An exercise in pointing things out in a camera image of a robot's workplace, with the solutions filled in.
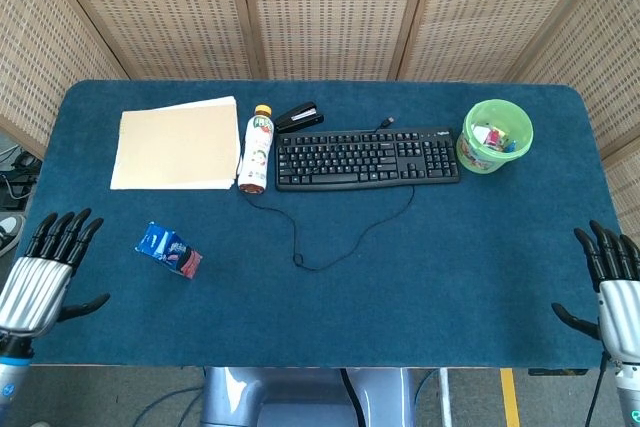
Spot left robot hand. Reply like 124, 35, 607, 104
0, 208, 112, 339

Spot colourful items in bucket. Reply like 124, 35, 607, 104
469, 120, 519, 154

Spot blue snack packet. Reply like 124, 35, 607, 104
134, 221, 204, 282

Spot black computer keyboard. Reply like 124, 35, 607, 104
274, 127, 462, 193

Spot blue carpet desk mat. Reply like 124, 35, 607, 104
18, 79, 621, 369

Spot black stapler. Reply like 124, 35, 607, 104
273, 101, 325, 134

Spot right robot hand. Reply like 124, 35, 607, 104
551, 219, 640, 363

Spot green plastic bucket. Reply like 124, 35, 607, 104
456, 99, 535, 175

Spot beige paper folder stack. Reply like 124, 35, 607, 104
110, 95, 240, 192

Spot black keyboard cable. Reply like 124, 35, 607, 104
243, 116, 416, 272

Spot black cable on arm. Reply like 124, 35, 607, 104
583, 350, 612, 427

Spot grey robot torso base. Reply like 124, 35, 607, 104
199, 366, 417, 427

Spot woven bamboo folding screen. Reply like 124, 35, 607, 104
0, 0, 640, 243

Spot juice bottle with orange cap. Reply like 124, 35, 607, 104
237, 104, 276, 196

